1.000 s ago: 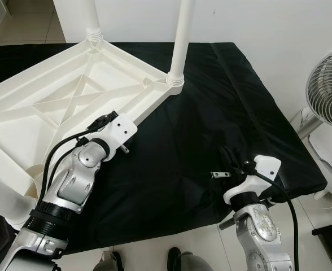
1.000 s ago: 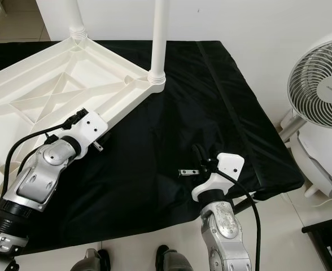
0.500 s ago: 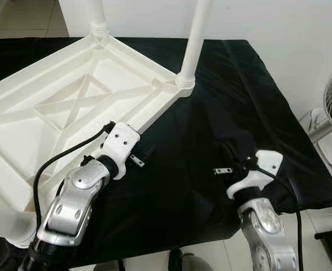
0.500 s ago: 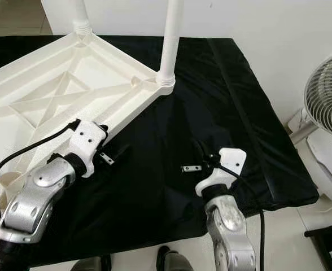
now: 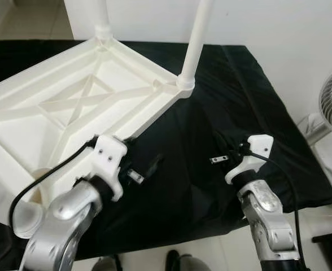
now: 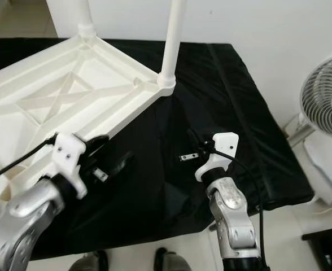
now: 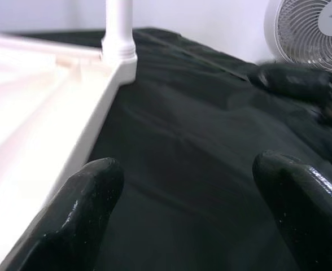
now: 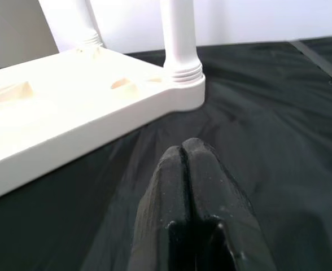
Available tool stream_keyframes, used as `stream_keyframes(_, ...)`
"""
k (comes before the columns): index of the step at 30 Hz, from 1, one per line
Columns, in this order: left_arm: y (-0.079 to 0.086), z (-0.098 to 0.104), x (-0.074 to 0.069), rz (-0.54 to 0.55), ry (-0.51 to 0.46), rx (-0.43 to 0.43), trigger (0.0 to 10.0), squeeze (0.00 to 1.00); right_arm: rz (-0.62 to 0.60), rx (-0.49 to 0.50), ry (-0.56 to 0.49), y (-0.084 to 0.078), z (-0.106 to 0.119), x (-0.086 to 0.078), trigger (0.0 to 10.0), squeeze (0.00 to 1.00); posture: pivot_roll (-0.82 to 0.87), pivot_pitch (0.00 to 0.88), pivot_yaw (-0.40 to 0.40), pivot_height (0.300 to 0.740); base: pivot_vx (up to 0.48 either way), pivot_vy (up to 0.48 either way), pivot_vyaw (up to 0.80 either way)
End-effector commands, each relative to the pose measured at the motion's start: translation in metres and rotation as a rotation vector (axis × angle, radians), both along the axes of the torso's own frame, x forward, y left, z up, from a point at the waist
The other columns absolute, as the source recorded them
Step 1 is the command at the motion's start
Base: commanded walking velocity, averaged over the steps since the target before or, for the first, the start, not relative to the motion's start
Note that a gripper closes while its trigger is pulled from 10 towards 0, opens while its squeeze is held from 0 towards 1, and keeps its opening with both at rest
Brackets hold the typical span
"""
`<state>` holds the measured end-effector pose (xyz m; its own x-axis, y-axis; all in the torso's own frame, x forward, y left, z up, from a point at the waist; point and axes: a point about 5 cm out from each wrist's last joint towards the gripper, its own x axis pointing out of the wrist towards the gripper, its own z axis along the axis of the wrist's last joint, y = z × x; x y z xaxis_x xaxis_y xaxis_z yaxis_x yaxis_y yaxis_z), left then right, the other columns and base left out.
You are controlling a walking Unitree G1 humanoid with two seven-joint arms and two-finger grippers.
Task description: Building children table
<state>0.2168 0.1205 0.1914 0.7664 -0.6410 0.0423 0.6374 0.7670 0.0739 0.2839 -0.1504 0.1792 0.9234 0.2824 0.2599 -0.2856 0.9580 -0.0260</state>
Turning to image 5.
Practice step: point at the grey robot foot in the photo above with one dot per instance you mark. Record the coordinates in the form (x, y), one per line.
(106, 264)
(188, 262)

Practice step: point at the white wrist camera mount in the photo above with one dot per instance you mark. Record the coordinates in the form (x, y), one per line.
(259, 147)
(106, 155)

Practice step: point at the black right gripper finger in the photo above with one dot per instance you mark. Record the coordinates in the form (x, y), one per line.
(221, 142)

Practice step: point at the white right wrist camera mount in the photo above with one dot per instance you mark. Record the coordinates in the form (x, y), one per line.
(259, 147)

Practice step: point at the white plastic table top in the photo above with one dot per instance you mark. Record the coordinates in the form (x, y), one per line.
(19, 130)

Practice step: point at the black low stand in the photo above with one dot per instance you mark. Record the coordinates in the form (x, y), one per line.
(331, 251)

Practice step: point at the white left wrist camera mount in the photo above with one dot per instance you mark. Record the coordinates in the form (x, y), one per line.
(106, 155)

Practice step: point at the black tablecloth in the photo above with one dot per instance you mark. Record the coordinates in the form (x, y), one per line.
(228, 113)

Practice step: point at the grey left robot foot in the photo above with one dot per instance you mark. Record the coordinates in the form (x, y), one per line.
(106, 264)

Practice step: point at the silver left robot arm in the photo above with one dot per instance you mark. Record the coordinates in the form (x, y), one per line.
(70, 214)

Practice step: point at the grey right robot foot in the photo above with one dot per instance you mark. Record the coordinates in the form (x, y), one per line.
(188, 262)

